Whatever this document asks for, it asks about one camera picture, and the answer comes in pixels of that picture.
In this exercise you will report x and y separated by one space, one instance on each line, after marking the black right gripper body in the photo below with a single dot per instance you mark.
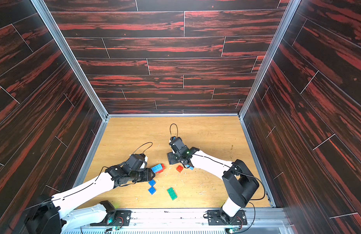
174 157

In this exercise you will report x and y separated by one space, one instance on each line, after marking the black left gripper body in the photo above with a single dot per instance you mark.
142 175

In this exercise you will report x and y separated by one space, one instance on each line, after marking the red lego brick small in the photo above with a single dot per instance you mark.
179 168

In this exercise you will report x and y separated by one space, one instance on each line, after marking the light blue long lego brick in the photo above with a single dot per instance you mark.
156 168

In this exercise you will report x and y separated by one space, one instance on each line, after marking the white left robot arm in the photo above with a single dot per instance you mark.
60 213

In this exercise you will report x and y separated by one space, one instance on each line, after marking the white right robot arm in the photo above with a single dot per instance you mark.
238 180

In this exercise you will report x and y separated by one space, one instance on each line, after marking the blue lego brick upper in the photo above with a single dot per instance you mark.
152 183

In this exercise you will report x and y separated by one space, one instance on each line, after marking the blue lego brick lower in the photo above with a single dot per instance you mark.
152 190

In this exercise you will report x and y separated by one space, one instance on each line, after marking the green long lego brick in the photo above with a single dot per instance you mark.
172 193

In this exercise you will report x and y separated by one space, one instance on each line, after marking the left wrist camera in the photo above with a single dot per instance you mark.
136 162

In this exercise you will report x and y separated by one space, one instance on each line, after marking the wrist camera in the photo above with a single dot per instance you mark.
136 162
178 147

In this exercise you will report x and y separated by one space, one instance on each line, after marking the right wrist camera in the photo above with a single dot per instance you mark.
178 147

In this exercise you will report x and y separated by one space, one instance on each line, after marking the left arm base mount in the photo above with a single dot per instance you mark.
113 217

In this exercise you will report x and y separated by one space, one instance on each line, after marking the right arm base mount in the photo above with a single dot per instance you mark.
217 217

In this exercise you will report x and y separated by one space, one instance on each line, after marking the aluminium front rail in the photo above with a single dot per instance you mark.
196 221

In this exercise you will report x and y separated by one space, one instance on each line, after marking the aluminium right corner post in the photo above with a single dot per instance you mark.
278 36

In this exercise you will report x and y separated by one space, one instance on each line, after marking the aluminium corner post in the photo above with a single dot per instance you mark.
278 36
50 23

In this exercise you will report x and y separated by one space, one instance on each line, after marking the aluminium left corner post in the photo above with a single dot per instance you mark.
50 23

